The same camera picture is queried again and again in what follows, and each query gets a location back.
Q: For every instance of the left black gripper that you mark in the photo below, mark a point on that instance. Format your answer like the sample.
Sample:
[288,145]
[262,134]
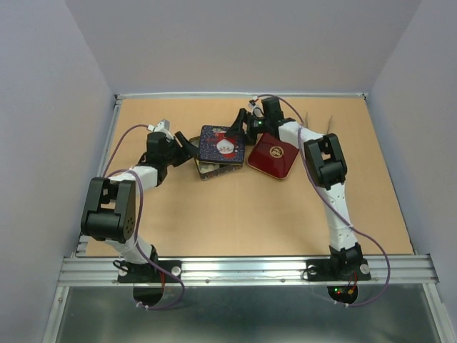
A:
[188,151]

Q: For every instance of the metal tongs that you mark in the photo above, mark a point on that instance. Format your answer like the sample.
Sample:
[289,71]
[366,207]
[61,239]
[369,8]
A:
[319,123]

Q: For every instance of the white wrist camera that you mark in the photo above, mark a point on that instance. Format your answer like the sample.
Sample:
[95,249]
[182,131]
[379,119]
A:
[163,126]
[255,108]

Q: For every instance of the gold tin lid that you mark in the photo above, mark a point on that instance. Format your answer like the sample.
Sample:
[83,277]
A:
[207,151]

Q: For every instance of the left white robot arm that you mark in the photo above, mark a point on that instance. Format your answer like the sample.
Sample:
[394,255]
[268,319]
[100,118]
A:
[114,204]

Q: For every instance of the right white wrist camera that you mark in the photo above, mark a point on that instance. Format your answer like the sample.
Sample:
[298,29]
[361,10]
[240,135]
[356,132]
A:
[255,108]

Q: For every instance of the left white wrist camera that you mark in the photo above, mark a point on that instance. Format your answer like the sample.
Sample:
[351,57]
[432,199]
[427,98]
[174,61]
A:
[163,126]

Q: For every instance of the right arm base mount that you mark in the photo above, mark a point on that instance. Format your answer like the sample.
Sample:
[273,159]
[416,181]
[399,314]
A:
[341,265]

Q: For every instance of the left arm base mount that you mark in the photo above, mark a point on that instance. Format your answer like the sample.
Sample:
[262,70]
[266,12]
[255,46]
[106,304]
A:
[145,273]

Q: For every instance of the white round chocolate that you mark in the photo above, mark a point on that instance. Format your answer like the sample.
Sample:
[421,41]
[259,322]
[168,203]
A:
[207,168]

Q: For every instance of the square chocolate tin box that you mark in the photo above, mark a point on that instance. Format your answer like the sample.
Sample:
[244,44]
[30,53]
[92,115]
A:
[218,170]

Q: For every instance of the small electronics board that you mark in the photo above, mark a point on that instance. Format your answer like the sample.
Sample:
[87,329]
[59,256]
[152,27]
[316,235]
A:
[343,294]

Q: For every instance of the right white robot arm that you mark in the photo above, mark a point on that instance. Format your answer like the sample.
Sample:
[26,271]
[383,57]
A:
[326,169]

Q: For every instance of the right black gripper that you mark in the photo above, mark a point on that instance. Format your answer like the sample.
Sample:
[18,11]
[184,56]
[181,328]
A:
[235,129]

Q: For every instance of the red lacquer tray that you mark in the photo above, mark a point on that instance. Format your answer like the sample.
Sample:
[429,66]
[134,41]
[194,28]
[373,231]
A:
[272,157]

